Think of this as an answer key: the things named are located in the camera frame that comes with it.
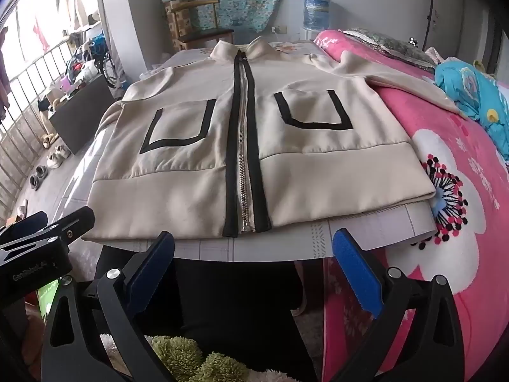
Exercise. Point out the stack of patterned boxes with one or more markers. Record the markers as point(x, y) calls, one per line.
point(177, 20)

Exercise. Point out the pair of white shoes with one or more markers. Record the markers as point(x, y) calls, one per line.
point(59, 156)

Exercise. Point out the pale pink cloth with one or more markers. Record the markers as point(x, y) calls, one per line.
point(435, 55)

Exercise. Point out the beige zip jacket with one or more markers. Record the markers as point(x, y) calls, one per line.
point(191, 147)

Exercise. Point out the metal railing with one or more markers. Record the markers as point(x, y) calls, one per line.
point(24, 127)

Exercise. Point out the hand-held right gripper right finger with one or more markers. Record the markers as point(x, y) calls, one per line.
point(354, 270)

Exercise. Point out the wheelchair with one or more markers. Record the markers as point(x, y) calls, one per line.
point(104, 63)

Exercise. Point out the pair of tan slippers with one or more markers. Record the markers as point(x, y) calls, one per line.
point(50, 139)

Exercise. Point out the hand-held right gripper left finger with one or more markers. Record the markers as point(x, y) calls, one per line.
point(153, 262)

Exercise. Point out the wooden chair with black seat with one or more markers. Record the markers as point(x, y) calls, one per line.
point(206, 34)

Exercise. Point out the blue water bottle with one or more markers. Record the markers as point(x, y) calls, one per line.
point(317, 12)

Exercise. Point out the white wall socket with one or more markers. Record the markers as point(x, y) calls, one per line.
point(280, 30)

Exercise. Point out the pink floral blanket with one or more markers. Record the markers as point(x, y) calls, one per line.
point(437, 167)

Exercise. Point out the grey door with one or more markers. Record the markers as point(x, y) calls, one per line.
point(447, 4)

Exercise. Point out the black board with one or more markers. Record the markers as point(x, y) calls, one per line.
point(79, 115)

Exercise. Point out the blue printed cloth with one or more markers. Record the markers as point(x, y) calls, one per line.
point(469, 87)

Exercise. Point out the green paper bag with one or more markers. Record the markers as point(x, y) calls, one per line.
point(48, 298)

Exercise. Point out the pair of grey slippers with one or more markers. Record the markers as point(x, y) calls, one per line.
point(38, 177)

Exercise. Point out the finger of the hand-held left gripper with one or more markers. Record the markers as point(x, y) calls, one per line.
point(75, 223)
point(24, 225)

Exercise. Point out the person's black trouser legs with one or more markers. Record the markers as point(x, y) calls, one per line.
point(238, 306)

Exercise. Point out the white water dispenser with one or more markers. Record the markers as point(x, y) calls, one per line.
point(307, 34)

